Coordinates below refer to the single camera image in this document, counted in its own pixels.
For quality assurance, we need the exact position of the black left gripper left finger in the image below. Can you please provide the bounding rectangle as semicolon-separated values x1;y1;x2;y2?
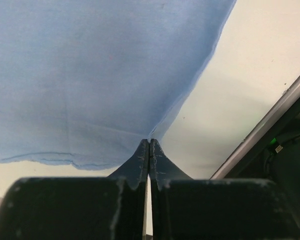
107;139;150;240

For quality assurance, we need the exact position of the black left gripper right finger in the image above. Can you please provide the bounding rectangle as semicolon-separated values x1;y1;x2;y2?
149;139;192;240

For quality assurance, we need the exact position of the light blue long sleeve shirt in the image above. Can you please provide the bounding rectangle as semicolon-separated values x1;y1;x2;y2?
0;0;235;170

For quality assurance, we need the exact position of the aluminium front rail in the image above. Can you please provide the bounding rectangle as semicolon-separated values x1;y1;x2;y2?
211;76;300;180

